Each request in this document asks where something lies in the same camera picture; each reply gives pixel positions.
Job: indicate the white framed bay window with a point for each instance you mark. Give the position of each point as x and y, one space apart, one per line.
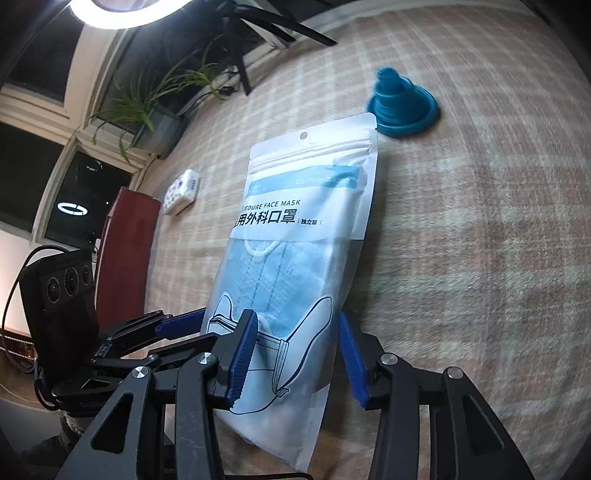
27 124

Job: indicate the green plant in grey pot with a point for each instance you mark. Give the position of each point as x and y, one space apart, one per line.
161 129

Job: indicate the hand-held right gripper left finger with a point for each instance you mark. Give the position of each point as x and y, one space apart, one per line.
242 360

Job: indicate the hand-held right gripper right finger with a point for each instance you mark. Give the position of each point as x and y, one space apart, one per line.
351 364

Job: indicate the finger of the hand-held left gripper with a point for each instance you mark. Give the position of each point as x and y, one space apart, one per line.
180 323
184 346

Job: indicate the black tripod stand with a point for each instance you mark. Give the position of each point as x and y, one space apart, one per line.
242 69

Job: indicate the beige plaid tablecloth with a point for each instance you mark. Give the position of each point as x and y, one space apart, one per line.
461 230

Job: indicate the red cardboard box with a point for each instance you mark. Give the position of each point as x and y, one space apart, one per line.
124 254

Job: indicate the face mask bag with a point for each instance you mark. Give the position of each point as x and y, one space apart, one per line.
295 230

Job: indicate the white patterned tissue pack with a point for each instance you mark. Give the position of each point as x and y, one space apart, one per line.
181 191

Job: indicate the blue collapsible funnel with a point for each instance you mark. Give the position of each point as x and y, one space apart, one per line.
401 110

